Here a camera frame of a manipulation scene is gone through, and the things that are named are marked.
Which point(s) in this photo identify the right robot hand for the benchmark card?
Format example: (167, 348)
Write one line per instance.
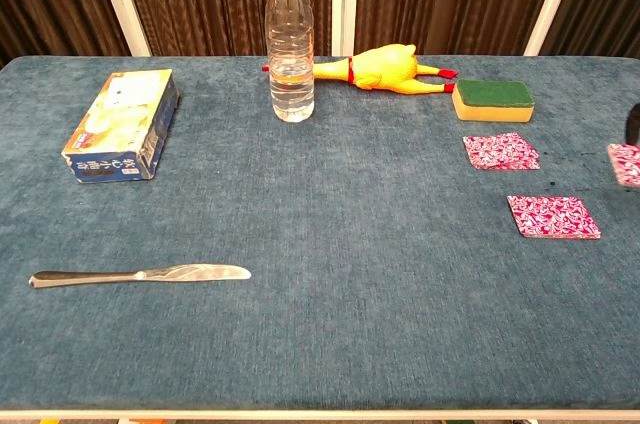
(635, 124)

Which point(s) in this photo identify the pink patterned card stack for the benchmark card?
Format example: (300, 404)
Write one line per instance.
(500, 151)
(627, 164)
(552, 216)

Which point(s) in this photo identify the green and yellow sponge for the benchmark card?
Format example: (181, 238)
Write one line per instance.
(492, 104)

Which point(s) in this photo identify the yellow rubber chicken toy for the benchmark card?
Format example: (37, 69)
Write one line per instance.
(385, 69)

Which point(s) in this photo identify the clear plastic water bottle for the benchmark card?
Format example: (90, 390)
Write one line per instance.
(291, 69)

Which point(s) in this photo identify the blue table cloth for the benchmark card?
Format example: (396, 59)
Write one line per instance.
(320, 294)

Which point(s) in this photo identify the silver table knife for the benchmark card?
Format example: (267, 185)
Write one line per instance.
(190, 273)

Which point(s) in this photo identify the blue and yellow tissue box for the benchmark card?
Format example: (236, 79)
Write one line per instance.
(120, 124)

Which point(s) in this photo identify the white table frame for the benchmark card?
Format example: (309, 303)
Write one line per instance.
(320, 414)

